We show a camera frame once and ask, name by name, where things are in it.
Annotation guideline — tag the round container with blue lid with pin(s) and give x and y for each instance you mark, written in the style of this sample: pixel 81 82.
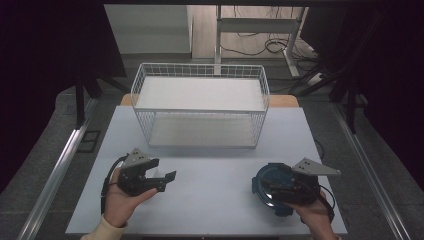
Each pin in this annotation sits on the round container with blue lid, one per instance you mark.
pixel 266 175

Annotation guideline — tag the white cabinet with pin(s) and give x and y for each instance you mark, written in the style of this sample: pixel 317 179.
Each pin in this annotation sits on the white cabinet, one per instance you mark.
pixel 148 30

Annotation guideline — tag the aluminium rail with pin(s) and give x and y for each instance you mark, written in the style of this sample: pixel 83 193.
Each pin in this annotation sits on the aluminium rail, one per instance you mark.
pixel 370 170
pixel 56 170

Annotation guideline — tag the person's left hand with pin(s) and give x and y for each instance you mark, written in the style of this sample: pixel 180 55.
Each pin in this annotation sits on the person's left hand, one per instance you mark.
pixel 118 206

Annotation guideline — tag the black floor plate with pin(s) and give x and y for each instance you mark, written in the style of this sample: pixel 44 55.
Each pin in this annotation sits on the black floor plate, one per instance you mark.
pixel 89 141

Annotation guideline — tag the black metal stand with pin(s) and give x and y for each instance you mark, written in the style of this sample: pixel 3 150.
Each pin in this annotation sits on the black metal stand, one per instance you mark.
pixel 80 100
pixel 350 100

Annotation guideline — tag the person's right hand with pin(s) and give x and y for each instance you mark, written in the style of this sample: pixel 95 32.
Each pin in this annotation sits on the person's right hand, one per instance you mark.
pixel 318 216

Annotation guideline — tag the white power strip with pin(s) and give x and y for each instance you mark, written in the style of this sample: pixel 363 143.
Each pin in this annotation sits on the white power strip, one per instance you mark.
pixel 316 78

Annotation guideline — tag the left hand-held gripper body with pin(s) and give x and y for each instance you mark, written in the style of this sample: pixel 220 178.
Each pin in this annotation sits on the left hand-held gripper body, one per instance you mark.
pixel 133 176

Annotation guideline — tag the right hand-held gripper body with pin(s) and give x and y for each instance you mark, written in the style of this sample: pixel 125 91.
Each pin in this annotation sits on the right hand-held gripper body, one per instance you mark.
pixel 303 190

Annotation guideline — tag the wooden table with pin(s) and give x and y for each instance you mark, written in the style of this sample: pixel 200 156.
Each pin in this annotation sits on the wooden table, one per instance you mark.
pixel 283 101

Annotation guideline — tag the dark curtain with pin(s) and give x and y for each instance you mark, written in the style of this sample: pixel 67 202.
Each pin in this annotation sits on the dark curtain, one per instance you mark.
pixel 396 83
pixel 36 66

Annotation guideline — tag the white metal desk frame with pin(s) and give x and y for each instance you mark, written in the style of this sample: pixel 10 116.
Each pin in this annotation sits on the white metal desk frame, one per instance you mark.
pixel 256 25

